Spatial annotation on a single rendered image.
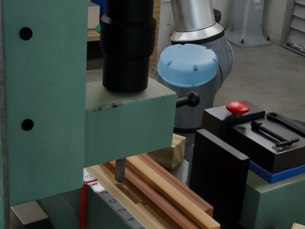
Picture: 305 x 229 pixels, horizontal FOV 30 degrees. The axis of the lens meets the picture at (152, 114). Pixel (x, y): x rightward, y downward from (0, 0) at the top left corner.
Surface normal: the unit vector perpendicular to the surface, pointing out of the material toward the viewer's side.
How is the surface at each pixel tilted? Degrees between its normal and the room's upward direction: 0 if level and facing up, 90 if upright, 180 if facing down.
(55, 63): 90
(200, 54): 6
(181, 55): 6
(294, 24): 86
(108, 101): 0
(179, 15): 97
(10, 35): 90
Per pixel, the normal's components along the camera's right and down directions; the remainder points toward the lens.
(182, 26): -0.65, 0.38
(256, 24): 0.50, 0.32
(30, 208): 0.07, -0.91
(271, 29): -0.87, 0.15
